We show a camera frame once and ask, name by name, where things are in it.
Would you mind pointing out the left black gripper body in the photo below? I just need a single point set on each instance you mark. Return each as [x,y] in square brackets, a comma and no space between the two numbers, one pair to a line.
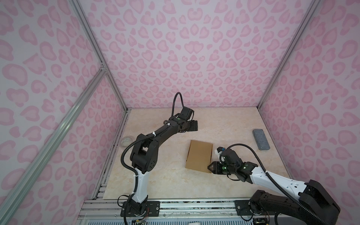
[187,123]

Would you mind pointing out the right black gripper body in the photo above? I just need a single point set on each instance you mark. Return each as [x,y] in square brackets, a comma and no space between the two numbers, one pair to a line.
[231,169]

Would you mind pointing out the brown cardboard box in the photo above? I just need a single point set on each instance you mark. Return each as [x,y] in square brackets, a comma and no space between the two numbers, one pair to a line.
[199,156]

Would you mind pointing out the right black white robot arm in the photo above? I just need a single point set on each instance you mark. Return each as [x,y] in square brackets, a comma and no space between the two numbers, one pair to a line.
[306,201]

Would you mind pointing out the grey felt case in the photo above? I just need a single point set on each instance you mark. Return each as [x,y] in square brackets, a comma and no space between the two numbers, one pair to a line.
[261,140]

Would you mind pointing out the clear tape roll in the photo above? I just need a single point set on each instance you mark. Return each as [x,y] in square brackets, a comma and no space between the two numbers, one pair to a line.
[126,141]

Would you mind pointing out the left diagonal aluminium strut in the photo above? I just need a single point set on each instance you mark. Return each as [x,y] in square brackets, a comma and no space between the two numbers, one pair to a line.
[30,176]

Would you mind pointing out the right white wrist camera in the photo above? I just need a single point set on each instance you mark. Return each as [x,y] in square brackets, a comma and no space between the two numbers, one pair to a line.
[219,151]

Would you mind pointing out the left corner aluminium post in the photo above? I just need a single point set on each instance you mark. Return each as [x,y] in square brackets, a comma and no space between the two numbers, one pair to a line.
[84,23]

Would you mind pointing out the corner aluminium post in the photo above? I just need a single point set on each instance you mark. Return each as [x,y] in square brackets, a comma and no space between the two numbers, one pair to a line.
[304,24]
[84,23]

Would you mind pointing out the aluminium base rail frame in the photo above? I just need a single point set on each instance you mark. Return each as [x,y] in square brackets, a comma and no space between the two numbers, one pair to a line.
[206,211]

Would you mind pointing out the right corner aluminium post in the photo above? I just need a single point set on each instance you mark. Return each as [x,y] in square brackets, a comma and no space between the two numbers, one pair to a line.
[304,24]

